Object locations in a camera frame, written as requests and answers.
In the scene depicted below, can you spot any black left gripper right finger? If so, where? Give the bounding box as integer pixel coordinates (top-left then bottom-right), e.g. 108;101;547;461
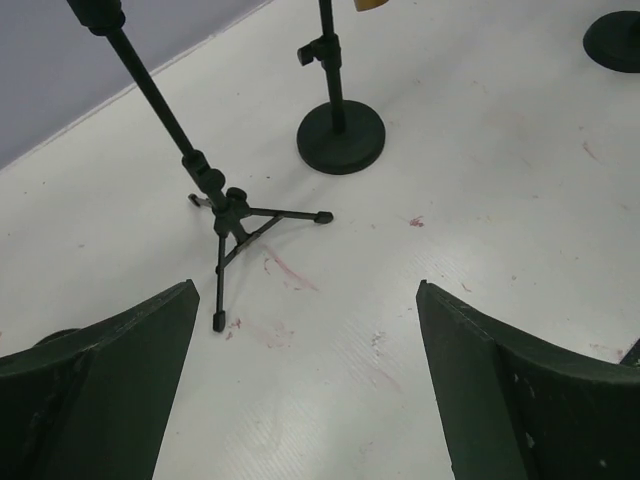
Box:
416;281;639;480

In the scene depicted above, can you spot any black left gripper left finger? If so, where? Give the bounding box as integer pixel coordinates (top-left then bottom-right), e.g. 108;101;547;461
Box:
1;280;200;480

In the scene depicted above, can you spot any black tripod microphone stand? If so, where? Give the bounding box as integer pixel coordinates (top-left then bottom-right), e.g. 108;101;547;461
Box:
68;0;333;333

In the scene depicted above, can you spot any black round-base clip stand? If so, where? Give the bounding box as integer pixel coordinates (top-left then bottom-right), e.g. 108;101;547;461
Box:
296;1;386;175

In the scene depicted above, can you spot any gold microphone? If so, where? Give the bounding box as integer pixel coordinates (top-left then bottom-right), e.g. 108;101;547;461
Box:
354;0;388;12

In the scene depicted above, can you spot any black round-base orange-mic stand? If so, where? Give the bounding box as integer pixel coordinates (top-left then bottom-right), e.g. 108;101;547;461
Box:
583;11;639;73

